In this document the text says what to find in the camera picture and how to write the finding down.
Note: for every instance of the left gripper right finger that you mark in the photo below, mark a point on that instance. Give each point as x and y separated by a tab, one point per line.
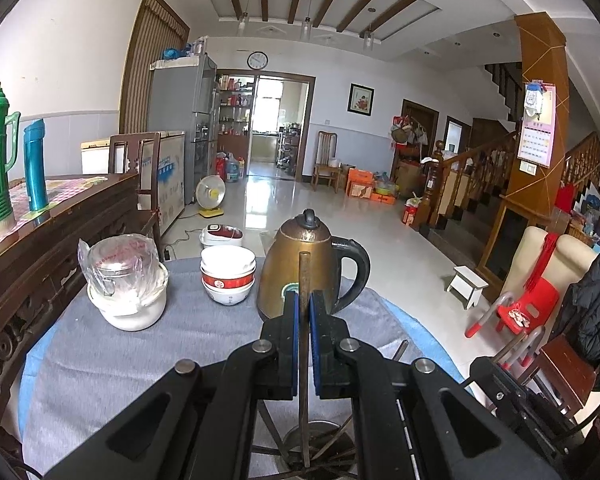
332	371

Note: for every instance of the black jacket on chair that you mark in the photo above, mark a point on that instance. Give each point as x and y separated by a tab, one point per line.
578	319

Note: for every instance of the dark green utensil cup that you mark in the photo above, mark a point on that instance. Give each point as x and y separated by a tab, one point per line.
332	455

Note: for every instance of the white pot with plastic bag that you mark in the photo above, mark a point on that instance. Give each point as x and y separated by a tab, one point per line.
126	281

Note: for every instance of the wooden stair railing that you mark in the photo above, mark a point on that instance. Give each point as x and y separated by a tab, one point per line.
458	184

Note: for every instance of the grey refrigerator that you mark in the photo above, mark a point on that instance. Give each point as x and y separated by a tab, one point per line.
181	98

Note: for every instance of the beige armchair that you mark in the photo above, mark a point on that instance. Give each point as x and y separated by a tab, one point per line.
569	262

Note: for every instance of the round wall clock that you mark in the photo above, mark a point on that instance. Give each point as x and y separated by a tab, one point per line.
257	60

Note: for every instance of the wall calendar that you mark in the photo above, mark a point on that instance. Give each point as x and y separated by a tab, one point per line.
538	123

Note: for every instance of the small electric fan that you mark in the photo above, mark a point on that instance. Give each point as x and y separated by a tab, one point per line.
209	195

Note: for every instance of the orange boxes on floor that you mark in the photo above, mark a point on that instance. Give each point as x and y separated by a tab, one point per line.
366	185

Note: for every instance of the red plastic child chair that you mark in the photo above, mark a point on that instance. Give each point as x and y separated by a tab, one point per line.
524	315

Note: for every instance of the white small stool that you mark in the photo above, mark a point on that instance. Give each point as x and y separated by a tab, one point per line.
468	285

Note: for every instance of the stacked red white bowls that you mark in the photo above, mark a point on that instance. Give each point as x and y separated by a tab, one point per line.
228	273

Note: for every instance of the bronze electric kettle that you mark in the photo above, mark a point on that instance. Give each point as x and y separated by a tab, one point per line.
280	271

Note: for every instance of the carved wooden sideboard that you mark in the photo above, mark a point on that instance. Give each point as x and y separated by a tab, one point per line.
39	273

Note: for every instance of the wooden chair frame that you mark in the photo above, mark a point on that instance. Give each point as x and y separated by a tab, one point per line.
138	153

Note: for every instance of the blue thermos bottle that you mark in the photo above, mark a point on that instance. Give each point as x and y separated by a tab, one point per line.
33	156

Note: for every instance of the framed wall picture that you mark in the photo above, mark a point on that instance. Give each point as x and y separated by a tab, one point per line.
360	100

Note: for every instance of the wooden chair by wall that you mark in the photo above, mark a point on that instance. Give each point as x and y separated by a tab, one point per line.
326	165

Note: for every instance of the white chest freezer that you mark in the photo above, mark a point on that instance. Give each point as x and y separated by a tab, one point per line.
170	172

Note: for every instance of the red white rice cooker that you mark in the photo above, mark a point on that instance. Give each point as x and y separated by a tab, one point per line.
220	234

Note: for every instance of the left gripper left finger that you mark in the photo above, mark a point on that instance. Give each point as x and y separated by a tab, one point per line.
278	378

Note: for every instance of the dark chopstick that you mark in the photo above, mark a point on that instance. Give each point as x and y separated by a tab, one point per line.
304	352

